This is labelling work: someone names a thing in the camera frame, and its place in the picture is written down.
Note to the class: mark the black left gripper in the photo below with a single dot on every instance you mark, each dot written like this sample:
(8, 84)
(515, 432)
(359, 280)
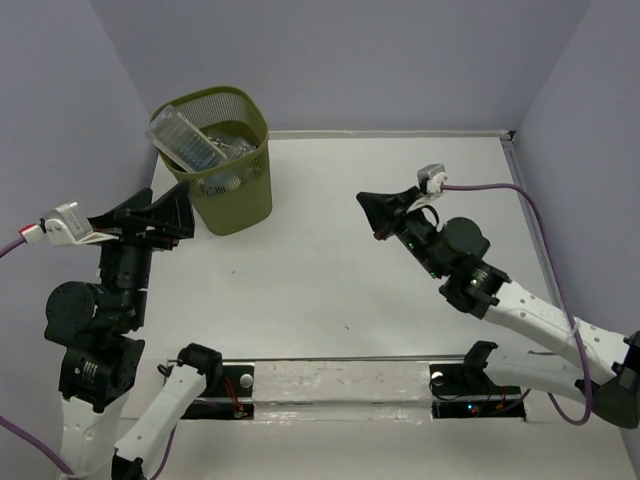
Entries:
(134, 218)

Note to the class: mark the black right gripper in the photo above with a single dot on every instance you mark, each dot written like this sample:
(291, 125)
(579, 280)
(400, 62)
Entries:
(387, 211)

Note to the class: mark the Pocari Sweat blue bottle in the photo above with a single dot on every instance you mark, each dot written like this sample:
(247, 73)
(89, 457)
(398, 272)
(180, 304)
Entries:
(220, 184)

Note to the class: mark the large ribbed clear bottle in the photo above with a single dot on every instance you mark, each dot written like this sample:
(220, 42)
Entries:
(180, 140)

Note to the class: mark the silver cap clear bottle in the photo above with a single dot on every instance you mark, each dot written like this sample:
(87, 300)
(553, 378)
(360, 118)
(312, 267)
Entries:
(233, 147)

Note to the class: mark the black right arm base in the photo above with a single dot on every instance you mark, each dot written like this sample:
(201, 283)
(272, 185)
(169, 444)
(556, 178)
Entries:
(459, 392)

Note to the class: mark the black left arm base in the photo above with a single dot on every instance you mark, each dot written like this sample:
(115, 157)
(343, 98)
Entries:
(229, 400)

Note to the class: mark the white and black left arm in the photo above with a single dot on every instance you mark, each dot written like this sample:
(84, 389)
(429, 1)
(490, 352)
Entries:
(94, 321)

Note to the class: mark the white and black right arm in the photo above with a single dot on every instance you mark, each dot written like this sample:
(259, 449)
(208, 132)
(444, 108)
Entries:
(587, 364)

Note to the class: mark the olive green mesh bin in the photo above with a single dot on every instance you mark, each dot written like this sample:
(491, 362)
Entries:
(232, 111)

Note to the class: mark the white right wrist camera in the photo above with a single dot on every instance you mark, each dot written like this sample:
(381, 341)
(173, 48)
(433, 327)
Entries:
(431, 179)

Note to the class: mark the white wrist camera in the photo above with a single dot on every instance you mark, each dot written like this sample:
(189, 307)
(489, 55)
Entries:
(65, 225)
(431, 179)

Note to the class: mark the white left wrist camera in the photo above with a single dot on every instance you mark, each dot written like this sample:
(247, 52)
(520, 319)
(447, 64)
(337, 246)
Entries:
(65, 225)

